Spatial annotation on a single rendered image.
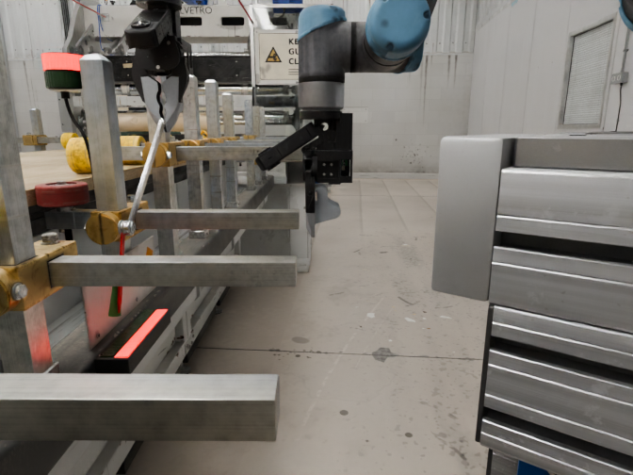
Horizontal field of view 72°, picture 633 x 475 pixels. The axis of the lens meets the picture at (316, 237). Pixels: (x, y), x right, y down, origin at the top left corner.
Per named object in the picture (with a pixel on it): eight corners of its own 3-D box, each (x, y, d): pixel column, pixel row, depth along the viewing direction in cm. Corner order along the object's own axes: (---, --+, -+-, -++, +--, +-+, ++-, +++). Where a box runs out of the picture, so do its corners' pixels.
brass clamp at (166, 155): (188, 162, 104) (186, 140, 103) (170, 168, 91) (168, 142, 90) (162, 162, 104) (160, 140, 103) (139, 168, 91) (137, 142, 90)
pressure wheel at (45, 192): (103, 240, 82) (95, 178, 79) (80, 252, 74) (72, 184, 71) (60, 240, 82) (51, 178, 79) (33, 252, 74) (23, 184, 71)
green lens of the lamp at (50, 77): (97, 90, 71) (95, 75, 70) (77, 87, 65) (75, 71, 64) (59, 90, 71) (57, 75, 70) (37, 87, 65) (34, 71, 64)
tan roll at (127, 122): (294, 131, 304) (294, 112, 301) (293, 131, 292) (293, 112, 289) (89, 131, 305) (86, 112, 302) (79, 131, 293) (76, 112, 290)
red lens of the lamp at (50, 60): (95, 73, 70) (93, 58, 70) (74, 69, 64) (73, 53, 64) (57, 73, 70) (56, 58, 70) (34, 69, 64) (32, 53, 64)
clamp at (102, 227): (151, 226, 82) (148, 200, 81) (119, 245, 69) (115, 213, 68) (121, 226, 82) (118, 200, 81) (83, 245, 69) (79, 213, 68)
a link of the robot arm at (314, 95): (297, 81, 68) (299, 86, 76) (297, 112, 69) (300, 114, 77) (346, 81, 68) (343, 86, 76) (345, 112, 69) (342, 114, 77)
